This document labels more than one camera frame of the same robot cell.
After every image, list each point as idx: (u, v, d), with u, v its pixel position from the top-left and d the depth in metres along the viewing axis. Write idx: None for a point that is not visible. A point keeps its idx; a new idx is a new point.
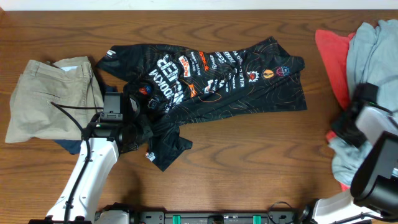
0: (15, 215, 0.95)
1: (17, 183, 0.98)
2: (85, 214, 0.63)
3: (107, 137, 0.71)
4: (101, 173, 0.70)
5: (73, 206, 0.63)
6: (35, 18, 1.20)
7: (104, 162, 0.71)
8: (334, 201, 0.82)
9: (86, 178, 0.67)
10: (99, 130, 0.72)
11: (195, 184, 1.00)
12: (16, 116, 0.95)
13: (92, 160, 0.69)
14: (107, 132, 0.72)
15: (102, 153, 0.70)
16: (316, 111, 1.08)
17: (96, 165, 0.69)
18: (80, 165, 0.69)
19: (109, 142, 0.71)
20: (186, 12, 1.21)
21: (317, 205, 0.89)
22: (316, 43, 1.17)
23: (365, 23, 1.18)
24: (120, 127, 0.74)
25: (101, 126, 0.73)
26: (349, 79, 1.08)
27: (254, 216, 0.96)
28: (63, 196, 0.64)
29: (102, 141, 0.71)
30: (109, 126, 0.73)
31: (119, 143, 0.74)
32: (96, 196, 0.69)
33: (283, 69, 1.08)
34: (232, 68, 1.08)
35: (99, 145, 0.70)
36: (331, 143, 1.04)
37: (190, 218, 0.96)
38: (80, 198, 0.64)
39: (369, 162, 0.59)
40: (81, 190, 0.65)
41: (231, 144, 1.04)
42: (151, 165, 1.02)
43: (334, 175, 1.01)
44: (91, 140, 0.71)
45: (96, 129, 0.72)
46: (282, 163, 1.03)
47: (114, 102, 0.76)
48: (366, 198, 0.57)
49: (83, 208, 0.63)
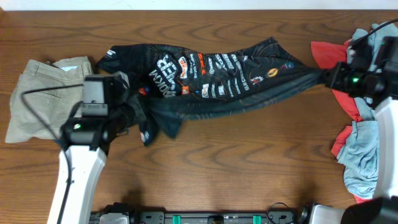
0: (18, 214, 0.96)
1: (19, 183, 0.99)
2: None
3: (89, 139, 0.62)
4: (89, 194, 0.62)
5: None
6: (35, 18, 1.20)
7: (88, 181, 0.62)
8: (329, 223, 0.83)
9: (73, 206, 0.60)
10: (79, 131, 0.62)
11: (195, 184, 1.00)
12: (17, 116, 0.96)
13: (73, 181, 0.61)
14: (88, 133, 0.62)
15: (85, 170, 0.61)
16: (316, 112, 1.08)
17: (80, 188, 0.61)
18: (63, 188, 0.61)
19: (92, 150, 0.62)
20: (186, 12, 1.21)
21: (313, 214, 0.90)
22: (314, 55, 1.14)
23: (359, 30, 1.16)
24: (103, 124, 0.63)
25: (80, 126, 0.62)
26: None
27: (254, 216, 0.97)
28: None
29: (82, 155, 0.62)
30: (89, 125, 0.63)
31: (105, 142, 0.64)
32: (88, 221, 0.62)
33: (288, 65, 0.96)
34: (229, 76, 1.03)
35: (79, 160, 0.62)
36: (338, 159, 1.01)
37: (190, 218, 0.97)
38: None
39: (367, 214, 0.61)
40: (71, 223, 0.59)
41: (231, 144, 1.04)
42: (152, 165, 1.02)
43: (347, 188, 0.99)
44: (69, 157, 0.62)
45: (76, 130, 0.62)
46: (282, 163, 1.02)
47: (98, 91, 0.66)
48: None
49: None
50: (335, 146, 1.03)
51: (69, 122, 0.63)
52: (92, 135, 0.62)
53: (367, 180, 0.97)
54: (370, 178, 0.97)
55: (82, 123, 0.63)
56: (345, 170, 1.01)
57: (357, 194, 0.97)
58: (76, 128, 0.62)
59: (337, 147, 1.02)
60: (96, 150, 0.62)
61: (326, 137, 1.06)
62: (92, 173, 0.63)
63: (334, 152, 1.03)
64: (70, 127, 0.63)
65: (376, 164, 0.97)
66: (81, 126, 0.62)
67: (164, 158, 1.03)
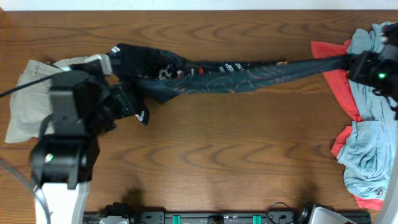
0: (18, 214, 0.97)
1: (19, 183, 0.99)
2: None
3: (66, 171, 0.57)
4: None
5: None
6: (35, 18, 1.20)
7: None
8: None
9: None
10: (55, 162, 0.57)
11: (195, 184, 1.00)
12: (17, 116, 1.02)
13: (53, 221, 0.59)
14: (64, 162, 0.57)
15: (66, 213, 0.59)
16: (316, 112, 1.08)
17: None
18: None
19: (72, 190, 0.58)
20: (186, 12, 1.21)
21: (314, 216, 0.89)
22: None
23: (359, 30, 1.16)
24: (79, 150, 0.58)
25: (53, 157, 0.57)
26: (352, 88, 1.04)
27: (254, 216, 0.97)
28: None
29: (58, 196, 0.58)
30: (63, 154, 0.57)
31: (83, 169, 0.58)
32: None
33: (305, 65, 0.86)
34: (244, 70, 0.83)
35: (56, 201, 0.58)
36: (339, 159, 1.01)
37: (190, 218, 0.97)
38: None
39: None
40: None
41: (231, 144, 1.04)
42: (151, 165, 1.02)
43: (347, 188, 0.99)
44: (43, 198, 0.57)
45: (49, 162, 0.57)
46: (282, 163, 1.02)
47: (68, 104, 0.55)
48: None
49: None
50: (335, 146, 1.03)
51: (41, 152, 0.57)
52: (69, 167, 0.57)
53: (367, 180, 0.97)
54: (370, 178, 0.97)
55: (55, 153, 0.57)
56: (346, 170, 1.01)
57: (357, 194, 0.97)
58: (49, 160, 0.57)
59: (337, 147, 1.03)
60: (76, 188, 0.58)
61: (327, 137, 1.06)
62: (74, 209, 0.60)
63: (334, 152, 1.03)
64: (40, 159, 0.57)
65: (377, 164, 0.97)
66: (53, 159, 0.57)
67: (165, 158, 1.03)
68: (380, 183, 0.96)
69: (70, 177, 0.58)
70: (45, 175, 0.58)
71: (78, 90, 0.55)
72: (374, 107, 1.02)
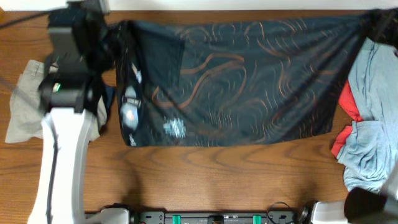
0: (17, 214, 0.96)
1: (19, 182, 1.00)
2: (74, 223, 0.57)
3: (73, 100, 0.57)
4: (77, 160, 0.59)
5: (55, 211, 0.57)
6: None
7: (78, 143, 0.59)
8: (330, 210, 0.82)
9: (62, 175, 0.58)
10: (62, 91, 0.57)
11: (196, 184, 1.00)
12: (17, 116, 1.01)
13: (60, 145, 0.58)
14: (71, 94, 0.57)
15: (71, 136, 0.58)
16: None
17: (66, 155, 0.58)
18: (50, 155, 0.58)
19: (78, 116, 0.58)
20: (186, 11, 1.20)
21: (314, 209, 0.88)
22: None
23: None
24: (87, 83, 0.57)
25: (60, 87, 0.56)
26: (353, 89, 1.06)
27: (254, 216, 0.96)
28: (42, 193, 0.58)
29: (65, 120, 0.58)
30: (72, 86, 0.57)
31: (87, 101, 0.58)
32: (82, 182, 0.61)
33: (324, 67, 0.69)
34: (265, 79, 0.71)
35: (64, 127, 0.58)
36: (338, 159, 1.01)
37: (190, 218, 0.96)
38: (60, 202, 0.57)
39: (369, 202, 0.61)
40: (58, 194, 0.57)
41: (231, 144, 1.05)
42: (151, 165, 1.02)
43: (347, 187, 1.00)
44: (50, 124, 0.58)
45: (56, 91, 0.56)
46: (282, 163, 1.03)
47: (67, 42, 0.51)
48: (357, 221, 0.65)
49: (69, 216, 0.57)
50: (335, 146, 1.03)
51: (49, 81, 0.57)
52: (76, 97, 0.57)
53: (367, 180, 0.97)
54: (370, 178, 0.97)
55: (61, 82, 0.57)
56: (346, 170, 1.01)
57: None
58: (55, 89, 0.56)
59: (337, 147, 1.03)
60: (82, 112, 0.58)
61: (327, 136, 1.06)
62: (79, 139, 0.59)
63: (334, 152, 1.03)
64: (49, 89, 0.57)
65: (376, 164, 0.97)
66: (62, 86, 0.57)
67: (165, 158, 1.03)
68: (380, 183, 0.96)
69: (77, 105, 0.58)
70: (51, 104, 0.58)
71: (86, 22, 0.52)
72: (374, 107, 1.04)
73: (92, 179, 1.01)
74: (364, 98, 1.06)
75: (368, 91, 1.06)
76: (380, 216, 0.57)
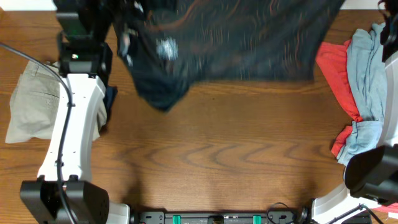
0: (17, 214, 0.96)
1: (19, 183, 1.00)
2: (79, 175, 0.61)
3: (87, 72, 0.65)
4: (88, 118, 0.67)
5: (64, 163, 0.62)
6: (35, 18, 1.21)
7: (91, 104, 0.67)
8: (330, 198, 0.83)
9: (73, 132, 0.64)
10: (76, 62, 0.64)
11: (195, 184, 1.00)
12: (17, 116, 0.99)
13: (75, 102, 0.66)
14: (86, 66, 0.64)
15: (85, 95, 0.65)
16: (315, 112, 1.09)
17: (79, 111, 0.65)
18: (64, 111, 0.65)
19: (92, 80, 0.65)
20: None
21: (314, 205, 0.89)
22: None
23: (359, 30, 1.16)
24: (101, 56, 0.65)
25: (78, 56, 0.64)
26: (353, 89, 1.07)
27: (254, 216, 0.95)
28: (51, 152, 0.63)
29: (80, 78, 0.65)
30: (86, 58, 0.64)
31: (103, 72, 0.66)
32: (89, 142, 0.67)
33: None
34: None
35: (79, 86, 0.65)
36: (338, 159, 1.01)
37: (189, 218, 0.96)
38: (71, 152, 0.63)
39: (367, 161, 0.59)
40: (69, 145, 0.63)
41: (231, 144, 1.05)
42: (151, 165, 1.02)
43: None
44: (66, 81, 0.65)
45: (72, 61, 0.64)
46: (282, 163, 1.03)
47: (78, 25, 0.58)
48: (360, 190, 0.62)
49: (78, 167, 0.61)
50: (335, 146, 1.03)
51: (67, 53, 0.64)
52: (91, 68, 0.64)
53: None
54: None
55: (79, 53, 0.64)
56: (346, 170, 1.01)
57: None
58: (74, 57, 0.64)
59: (337, 147, 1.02)
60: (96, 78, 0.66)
61: (326, 137, 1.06)
62: (92, 98, 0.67)
63: (334, 152, 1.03)
64: (68, 58, 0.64)
65: None
66: (79, 56, 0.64)
67: (164, 158, 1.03)
68: None
69: (90, 70, 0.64)
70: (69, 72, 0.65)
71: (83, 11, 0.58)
72: (374, 107, 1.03)
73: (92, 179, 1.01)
74: (364, 98, 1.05)
75: (368, 91, 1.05)
76: (382, 168, 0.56)
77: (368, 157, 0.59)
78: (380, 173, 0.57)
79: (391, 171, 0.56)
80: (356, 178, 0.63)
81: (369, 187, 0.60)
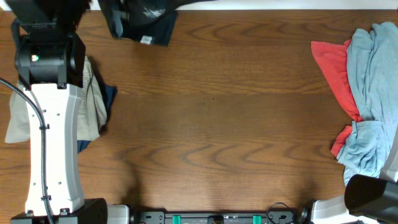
0: None
1: (20, 183, 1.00)
2: (70, 205, 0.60)
3: (53, 70, 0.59)
4: (68, 135, 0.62)
5: (51, 196, 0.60)
6: None
7: (67, 120, 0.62)
8: (330, 205, 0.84)
9: (53, 158, 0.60)
10: (40, 63, 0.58)
11: (195, 184, 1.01)
12: (17, 116, 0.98)
13: (49, 122, 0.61)
14: (51, 66, 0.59)
15: (60, 113, 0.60)
16: (315, 112, 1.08)
17: (55, 133, 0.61)
18: (38, 135, 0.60)
19: (61, 89, 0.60)
20: (186, 10, 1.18)
21: (314, 208, 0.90)
22: (313, 55, 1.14)
23: (359, 30, 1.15)
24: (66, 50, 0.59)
25: (39, 58, 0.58)
26: (353, 89, 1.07)
27: (254, 216, 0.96)
28: (35, 183, 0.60)
29: (51, 95, 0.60)
30: (48, 55, 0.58)
31: (72, 70, 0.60)
32: (74, 160, 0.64)
33: None
34: None
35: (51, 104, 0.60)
36: (338, 159, 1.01)
37: (189, 218, 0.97)
38: (56, 182, 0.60)
39: (369, 188, 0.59)
40: (53, 175, 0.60)
41: (231, 144, 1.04)
42: (151, 165, 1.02)
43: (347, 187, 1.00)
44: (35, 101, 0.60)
45: (33, 63, 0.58)
46: (282, 163, 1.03)
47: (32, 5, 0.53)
48: (359, 212, 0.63)
49: (67, 198, 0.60)
50: (335, 146, 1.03)
51: (25, 56, 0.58)
52: (57, 66, 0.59)
53: None
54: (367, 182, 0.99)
55: (40, 53, 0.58)
56: (346, 170, 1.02)
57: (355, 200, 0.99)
58: (34, 59, 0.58)
59: (337, 147, 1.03)
60: (66, 86, 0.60)
61: (326, 136, 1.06)
62: (67, 114, 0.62)
63: (334, 152, 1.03)
64: (27, 61, 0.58)
65: (376, 164, 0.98)
66: (40, 57, 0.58)
67: (164, 158, 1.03)
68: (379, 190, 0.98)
69: (60, 78, 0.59)
70: (33, 76, 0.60)
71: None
72: (373, 107, 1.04)
73: (92, 179, 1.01)
74: (364, 98, 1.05)
75: (368, 91, 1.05)
76: (381, 202, 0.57)
77: (370, 185, 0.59)
78: (380, 204, 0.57)
79: (392, 203, 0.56)
80: (356, 201, 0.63)
81: (367, 211, 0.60)
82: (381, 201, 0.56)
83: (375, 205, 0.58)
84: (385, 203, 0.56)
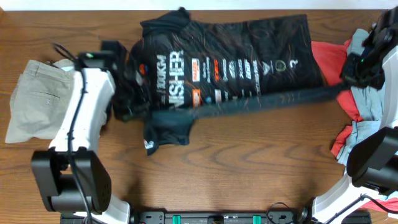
0: (17, 214, 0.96)
1: (18, 182, 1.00)
2: (87, 145, 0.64)
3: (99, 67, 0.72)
4: (97, 104, 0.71)
5: (74, 137, 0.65)
6: (37, 18, 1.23)
7: (102, 93, 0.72)
8: (330, 195, 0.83)
9: (83, 114, 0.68)
10: (91, 60, 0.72)
11: (195, 185, 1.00)
12: (17, 116, 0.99)
13: (87, 90, 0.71)
14: (98, 63, 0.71)
15: (97, 85, 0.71)
16: (314, 111, 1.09)
17: (92, 97, 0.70)
18: (77, 97, 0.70)
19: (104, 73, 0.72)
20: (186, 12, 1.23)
21: (314, 203, 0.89)
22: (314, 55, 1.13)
23: (360, 30, 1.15)
24: (111, 56, 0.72)
25: (92, 55, 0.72)
26: (354, 89, 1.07)
27: (254, 216, 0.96)
28: (63, 128, 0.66)
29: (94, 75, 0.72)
30: (100, 55, 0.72)
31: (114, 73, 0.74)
32: (97, 127, 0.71)
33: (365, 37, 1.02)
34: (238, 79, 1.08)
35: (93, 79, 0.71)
36: (338, 159, 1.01)
37: (189, 218, 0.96)
38: (82, 127, 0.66)
39: (369, 147, 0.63)
40: (81, 125, 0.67)
41: (231, 144, 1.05)
42: (151, 165, 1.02)
43: None
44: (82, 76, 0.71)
45: (87, 59, 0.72)
46: (282, 163, 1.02)
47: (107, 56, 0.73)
48: (362, 177, 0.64)
49: (86, 140, 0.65)
50: (335, 146, 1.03)
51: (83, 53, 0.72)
52: (102, 66, 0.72)
53: None
54: None
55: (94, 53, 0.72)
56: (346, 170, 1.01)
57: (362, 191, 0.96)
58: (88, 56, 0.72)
59: (337, 147, 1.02)
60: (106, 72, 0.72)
61: (326, 136, 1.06)
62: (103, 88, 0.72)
63: (334, 152, 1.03)
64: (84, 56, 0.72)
65: None
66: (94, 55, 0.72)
67: (165, 157, 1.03)
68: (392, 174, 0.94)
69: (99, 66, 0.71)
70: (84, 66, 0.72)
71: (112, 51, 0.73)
72: (374, 108, 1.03)
73: None
74: (364, 98, 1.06)
75: (368, 91, 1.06)
76: (382, 149, 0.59)
77: (370, 140, 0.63)
78: (384, 155, 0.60)
79: (392, 150, 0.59)
80: (357, 165, 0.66)
81: (370, 171, 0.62)
82: (384, 149, 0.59)
83: (379, 158, 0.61)
84: (385, 152, 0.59)
